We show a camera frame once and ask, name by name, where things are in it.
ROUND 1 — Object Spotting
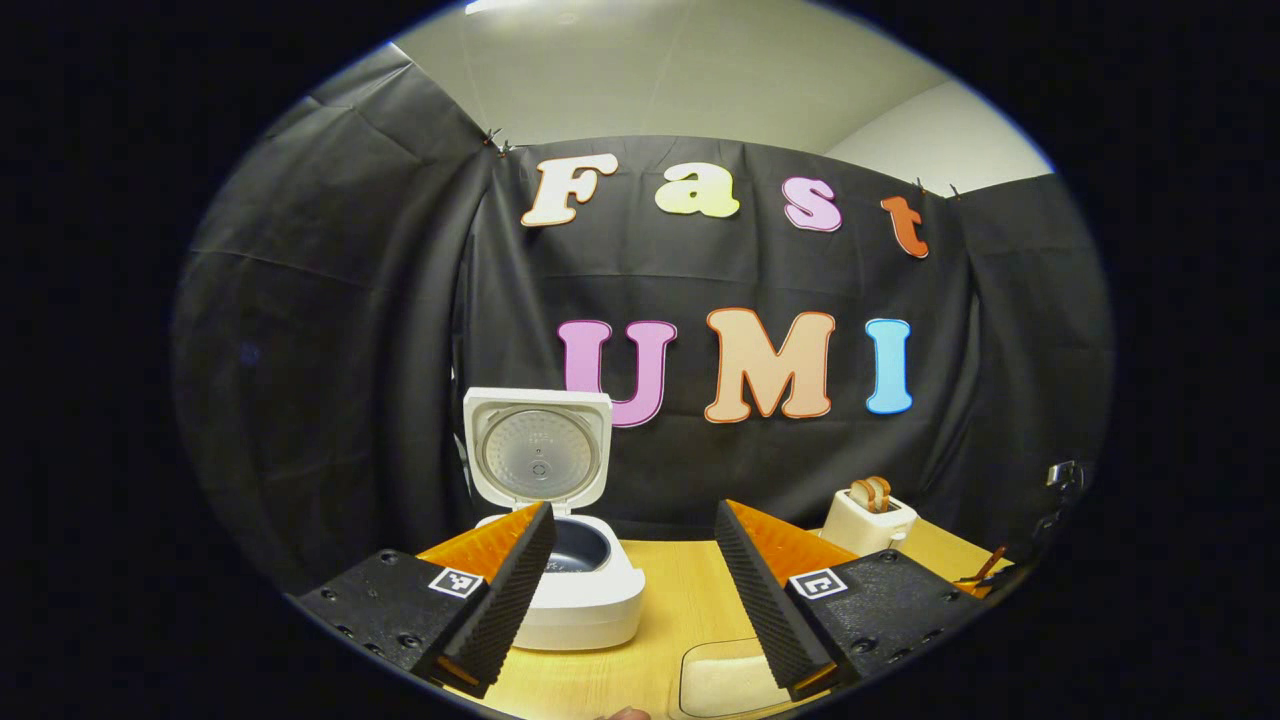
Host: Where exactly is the white rice cooker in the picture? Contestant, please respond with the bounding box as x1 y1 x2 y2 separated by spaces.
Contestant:
462 387 647 652

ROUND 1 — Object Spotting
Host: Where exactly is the black backdrop cloth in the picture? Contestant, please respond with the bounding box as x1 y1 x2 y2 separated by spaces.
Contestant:
170 40 1116 601

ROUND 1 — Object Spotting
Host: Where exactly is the clear plastic rice container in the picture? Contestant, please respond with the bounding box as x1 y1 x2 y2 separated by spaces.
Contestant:
678 637 796 720

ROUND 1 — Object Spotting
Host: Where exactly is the white toaster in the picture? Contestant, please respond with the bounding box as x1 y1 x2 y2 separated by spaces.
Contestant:
820 488 919 558

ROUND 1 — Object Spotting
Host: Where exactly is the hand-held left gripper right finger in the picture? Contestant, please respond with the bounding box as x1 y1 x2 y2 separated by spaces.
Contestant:
712 498 989 703

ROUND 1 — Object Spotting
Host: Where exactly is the white rice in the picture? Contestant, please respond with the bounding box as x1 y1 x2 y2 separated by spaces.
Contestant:
685 648 786 717

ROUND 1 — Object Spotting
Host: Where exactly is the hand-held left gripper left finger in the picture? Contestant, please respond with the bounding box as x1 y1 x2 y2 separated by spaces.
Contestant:
296 500 559 701

